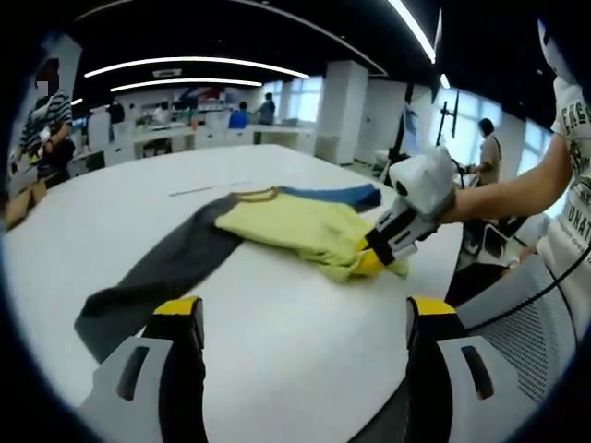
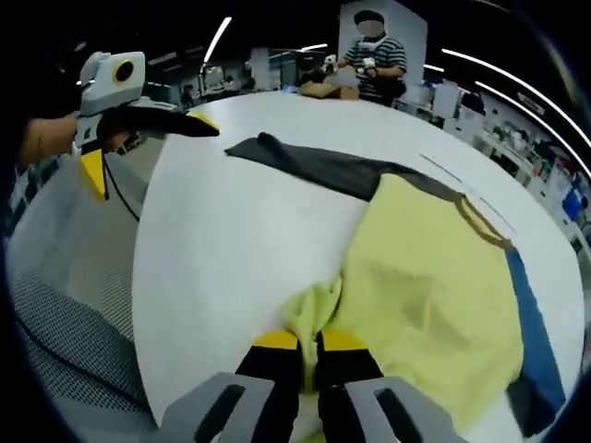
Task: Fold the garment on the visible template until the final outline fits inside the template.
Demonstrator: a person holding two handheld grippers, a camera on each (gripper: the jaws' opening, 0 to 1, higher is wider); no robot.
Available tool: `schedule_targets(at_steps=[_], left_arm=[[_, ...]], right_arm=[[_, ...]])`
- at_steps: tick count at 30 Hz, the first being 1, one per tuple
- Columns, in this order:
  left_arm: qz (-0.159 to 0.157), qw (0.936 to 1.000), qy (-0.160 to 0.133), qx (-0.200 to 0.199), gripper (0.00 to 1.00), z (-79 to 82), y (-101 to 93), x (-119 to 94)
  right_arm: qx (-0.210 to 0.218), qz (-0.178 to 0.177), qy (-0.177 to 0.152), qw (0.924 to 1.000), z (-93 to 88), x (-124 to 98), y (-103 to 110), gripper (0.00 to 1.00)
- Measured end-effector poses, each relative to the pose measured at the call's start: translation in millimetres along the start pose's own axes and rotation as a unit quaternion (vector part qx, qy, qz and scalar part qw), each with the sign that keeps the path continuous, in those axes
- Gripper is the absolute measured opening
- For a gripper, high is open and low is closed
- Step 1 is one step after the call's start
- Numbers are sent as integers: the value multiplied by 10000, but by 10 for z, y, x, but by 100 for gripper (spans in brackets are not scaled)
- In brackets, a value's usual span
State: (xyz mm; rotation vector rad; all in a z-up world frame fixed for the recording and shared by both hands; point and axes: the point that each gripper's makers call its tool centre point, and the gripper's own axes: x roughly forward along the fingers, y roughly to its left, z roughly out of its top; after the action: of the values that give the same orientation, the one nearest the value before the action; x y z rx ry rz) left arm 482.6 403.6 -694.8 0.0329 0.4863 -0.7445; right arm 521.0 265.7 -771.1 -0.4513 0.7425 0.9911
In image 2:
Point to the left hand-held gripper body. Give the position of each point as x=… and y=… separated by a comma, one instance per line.
x=104, y=87

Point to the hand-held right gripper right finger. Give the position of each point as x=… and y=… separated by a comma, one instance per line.
x=360, y=397

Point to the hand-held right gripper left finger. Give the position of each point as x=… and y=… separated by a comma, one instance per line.
x=258, y=397

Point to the yellow blue grey garment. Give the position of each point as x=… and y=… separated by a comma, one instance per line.
x=415, y=286

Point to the ceiling light strip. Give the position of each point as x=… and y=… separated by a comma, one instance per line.
x=498, y=76
x=434, y=68
x=531, y=115
x=217, y=39

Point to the grey mesh chair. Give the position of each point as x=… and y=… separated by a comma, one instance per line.
x=69, y=286

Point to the brown cardboard box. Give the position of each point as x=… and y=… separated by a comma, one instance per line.
x=323, y=88

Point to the white square pillar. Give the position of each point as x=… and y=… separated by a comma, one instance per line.
x=411, y=27

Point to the blue storage box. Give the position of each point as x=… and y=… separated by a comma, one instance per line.
x=573, y=203

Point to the white workbench row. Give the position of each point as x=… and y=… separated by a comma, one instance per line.
x=517, y=147

